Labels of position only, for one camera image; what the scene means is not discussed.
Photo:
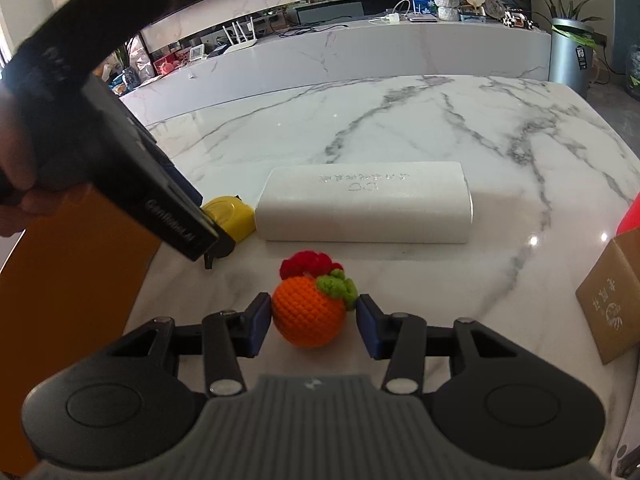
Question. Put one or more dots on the black white checkered toy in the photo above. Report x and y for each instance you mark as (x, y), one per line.
(517, 19)

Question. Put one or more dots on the orange cardboard box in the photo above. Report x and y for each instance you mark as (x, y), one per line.
(75, 285)

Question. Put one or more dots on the white marble sideboard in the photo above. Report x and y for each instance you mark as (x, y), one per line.
(375, 55)

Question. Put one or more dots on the red cylinder container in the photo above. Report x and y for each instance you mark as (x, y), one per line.
(632, 225)

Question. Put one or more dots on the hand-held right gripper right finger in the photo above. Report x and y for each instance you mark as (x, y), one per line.
(367, 327)

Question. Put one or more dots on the kraft paper box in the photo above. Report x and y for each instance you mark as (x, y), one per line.
(615, 300)

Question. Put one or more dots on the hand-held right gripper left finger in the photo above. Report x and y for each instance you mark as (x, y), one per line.
(262, 325)

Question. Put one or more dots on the dark rectangular device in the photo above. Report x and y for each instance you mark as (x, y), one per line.
(327, 12)

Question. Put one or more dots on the yellow tape measure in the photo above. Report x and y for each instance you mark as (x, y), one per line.
(232, 215)

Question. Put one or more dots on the large water bottle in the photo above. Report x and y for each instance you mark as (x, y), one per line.
(634, 67)

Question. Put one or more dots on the decorative plate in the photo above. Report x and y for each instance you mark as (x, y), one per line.
(496, 5)

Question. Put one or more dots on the person's left hand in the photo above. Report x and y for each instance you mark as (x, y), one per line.
(12, 130)

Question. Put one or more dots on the long-leaf green plant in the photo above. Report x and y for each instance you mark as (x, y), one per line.
(575, 34)

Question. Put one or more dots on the plush toy in cup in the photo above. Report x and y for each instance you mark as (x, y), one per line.
(447, 5)

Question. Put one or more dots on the grey plant pot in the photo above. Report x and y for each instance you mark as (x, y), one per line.
(570, 65)

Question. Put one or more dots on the white tissue pack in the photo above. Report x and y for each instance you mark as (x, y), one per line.
(360, 205)

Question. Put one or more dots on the crochet orange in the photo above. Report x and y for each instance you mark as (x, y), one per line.
(307, 310)

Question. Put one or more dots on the white charger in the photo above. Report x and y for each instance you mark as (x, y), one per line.
(391, 18)

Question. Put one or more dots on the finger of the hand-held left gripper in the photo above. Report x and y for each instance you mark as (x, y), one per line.
(180, 178)

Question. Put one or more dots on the white router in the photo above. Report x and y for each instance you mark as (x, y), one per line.
(242, 45)

